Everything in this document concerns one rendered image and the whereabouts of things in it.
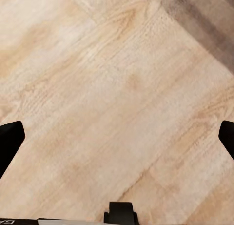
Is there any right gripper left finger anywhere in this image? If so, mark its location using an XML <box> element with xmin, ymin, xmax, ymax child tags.
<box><xmin>0</xmin><ymin>121</ymin><xmax>25</xmax><ymax>179</ymax></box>

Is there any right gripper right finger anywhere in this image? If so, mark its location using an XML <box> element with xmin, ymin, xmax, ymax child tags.
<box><xmin>218</xmin><ymin>120</ymin><xmax>234</xmax><ymax>160</ymax></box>

